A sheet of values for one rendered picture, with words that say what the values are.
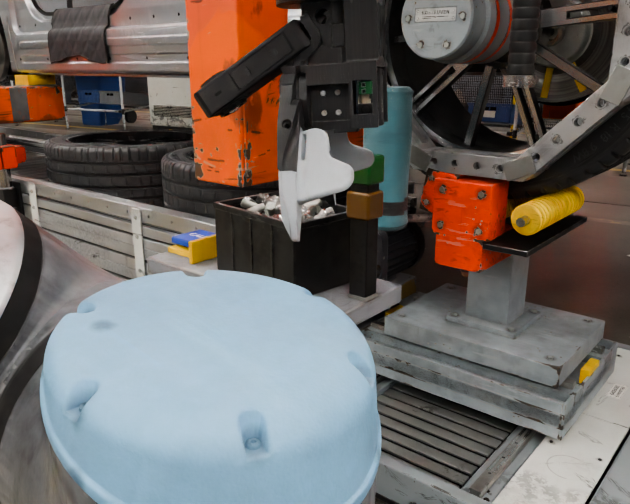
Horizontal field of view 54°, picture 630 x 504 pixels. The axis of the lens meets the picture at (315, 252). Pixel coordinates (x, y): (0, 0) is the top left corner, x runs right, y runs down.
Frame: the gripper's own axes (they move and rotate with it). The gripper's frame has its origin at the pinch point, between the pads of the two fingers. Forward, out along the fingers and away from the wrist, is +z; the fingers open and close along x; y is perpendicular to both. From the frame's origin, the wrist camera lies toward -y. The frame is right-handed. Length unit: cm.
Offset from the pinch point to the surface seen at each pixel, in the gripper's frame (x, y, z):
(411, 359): 72, 3, 47
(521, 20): 37.1, 21.3, -18.7
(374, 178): 30.0, 2.0, 0.6
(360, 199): 29.6, 0.0, 3.4
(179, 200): 111, -67, 18
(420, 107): 82, 5, -6
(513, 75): 37.2, 20.4, -11.8
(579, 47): 102, 39, -17
